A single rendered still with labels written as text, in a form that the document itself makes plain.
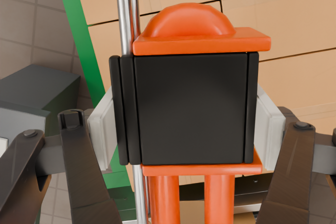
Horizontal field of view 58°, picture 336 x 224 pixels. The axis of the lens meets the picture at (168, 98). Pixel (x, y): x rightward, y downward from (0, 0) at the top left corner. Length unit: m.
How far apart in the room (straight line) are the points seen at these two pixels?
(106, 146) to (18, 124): 0.73
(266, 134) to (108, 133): 0.08
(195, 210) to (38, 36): 1.44
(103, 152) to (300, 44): 0.88
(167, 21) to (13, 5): 1.49
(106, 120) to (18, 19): 1.50
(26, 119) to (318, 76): 0.85
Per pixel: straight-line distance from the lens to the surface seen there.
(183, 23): 0.18
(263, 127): 0.17
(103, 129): 0.15
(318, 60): 1.02
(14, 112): 0.87
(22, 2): 1.63
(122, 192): 1.29
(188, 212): 0.26
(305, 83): 1.03
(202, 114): 0.17
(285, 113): 0.18
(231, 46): 0.17
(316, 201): 2.01
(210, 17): 0.18
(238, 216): 1.17
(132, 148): 0.19
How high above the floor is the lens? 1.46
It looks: 70 degrees down
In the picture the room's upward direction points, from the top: 174 degrees counter-clockwise
